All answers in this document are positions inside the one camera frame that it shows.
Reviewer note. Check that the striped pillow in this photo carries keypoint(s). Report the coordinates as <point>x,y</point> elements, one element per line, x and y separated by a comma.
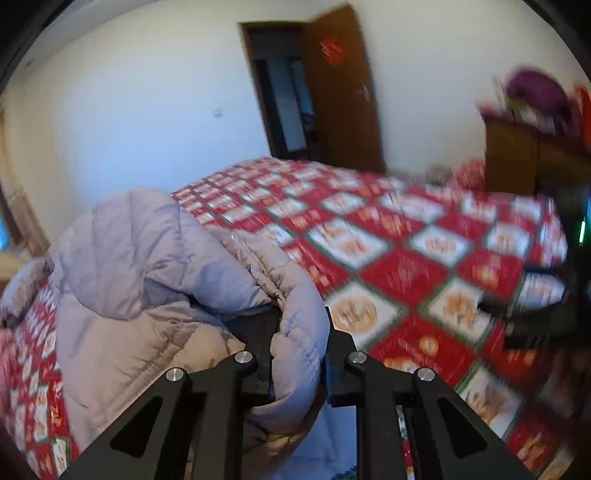
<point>22,289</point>

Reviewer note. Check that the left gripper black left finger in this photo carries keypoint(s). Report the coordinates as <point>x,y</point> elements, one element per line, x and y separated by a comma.
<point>189,424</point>

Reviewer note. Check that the brown wooden door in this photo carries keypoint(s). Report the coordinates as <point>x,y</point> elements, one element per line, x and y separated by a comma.
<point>348,127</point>

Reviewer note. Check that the clothes pile on floor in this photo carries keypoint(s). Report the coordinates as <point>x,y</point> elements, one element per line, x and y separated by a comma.
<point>435,175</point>

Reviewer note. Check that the lilac quilted puffer jacket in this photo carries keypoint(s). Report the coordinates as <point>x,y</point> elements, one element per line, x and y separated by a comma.
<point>140,286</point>

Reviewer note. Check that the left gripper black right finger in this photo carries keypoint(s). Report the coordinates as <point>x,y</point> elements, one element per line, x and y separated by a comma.
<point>426,407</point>

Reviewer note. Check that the red patchwork bed quilt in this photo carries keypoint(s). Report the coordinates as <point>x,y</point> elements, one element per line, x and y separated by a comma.
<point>378,250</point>

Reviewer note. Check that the brown wooden dresser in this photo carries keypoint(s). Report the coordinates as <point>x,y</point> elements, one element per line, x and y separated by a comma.
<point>524,160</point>

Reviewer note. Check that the silver door handle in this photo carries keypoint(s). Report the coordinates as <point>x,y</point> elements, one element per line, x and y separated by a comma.
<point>364,92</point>

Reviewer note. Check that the beige curtain right panel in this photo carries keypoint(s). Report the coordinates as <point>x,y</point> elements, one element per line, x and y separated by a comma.
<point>24,227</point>

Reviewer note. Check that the red double happiness decoration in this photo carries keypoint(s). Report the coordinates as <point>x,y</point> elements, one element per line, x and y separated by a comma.
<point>332,51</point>

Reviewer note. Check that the purple bag on dresser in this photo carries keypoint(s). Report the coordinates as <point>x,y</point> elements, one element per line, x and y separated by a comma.
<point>542,93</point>

